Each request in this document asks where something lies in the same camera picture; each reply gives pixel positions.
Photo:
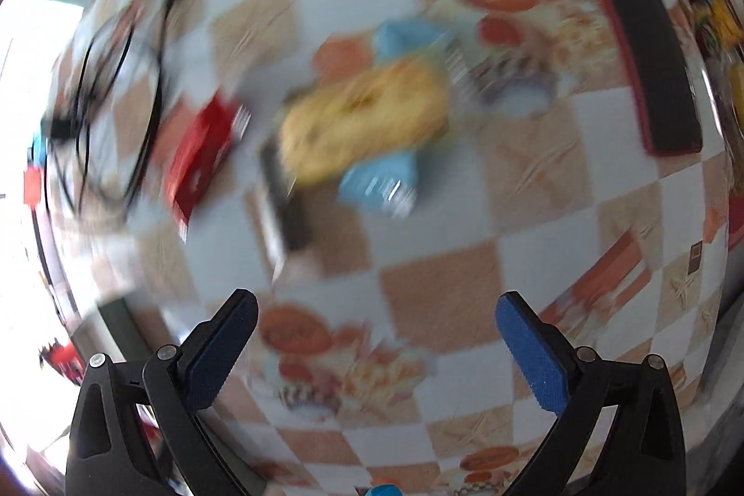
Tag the blue snack packet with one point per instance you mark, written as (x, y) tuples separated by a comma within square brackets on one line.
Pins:
[(366, 118)]

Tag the orange plastic item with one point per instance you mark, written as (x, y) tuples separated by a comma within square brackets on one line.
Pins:
[(33, 188)]

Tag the checkered printed tablecloth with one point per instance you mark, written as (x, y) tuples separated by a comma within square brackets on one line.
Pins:
[(436, 298)]

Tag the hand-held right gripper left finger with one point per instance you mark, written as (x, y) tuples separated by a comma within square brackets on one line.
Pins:
[(218, 351)]

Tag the red snack packet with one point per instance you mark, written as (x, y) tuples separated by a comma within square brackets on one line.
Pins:
[(200, 156)]

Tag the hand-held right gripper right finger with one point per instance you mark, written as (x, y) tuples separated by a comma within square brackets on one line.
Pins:
[(535, 356)]

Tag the phone in red case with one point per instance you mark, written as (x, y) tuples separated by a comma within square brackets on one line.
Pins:
[(645, 48)]

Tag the dark snack packet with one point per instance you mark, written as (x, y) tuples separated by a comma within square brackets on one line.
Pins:
[(288, 205)]

